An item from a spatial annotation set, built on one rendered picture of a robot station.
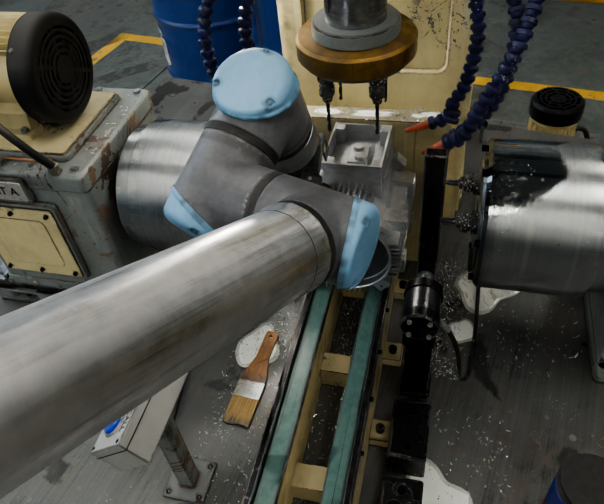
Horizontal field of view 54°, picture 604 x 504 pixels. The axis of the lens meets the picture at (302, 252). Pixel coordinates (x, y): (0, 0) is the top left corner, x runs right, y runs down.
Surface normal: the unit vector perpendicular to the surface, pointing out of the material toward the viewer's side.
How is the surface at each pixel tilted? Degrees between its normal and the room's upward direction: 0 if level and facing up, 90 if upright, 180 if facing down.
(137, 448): 51
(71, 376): 60
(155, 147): 17
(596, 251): 70
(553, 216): 47
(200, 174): 29
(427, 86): 90
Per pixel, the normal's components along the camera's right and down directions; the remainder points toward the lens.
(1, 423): 0.79, -0.24
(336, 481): -0.09, -0.70
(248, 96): -0.15, -0.34
